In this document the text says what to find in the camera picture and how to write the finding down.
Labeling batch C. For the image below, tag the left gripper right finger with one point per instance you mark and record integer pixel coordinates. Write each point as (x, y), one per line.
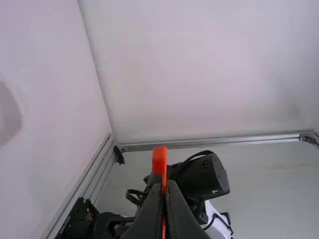
(179, 216)

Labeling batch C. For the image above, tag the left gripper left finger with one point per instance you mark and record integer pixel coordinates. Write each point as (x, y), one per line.
(149, 216)

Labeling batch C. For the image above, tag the silver rails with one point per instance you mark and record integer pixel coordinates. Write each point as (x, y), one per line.
(96, 174)

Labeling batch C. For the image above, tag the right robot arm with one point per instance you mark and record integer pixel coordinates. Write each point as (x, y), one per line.
(211, 174)

